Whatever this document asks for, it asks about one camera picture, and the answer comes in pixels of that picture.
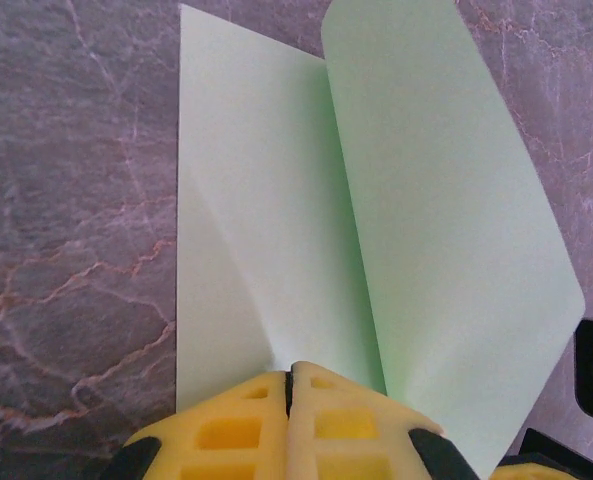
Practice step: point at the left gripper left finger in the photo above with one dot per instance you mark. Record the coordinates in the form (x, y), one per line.
(226, 435)

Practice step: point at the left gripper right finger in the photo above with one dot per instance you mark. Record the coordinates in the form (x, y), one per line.
(346, 425)

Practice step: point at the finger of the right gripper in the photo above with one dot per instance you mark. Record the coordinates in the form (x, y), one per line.
(551, 472)

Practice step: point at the light green paper sheet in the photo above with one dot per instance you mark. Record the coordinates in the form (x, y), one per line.
(256, 150)

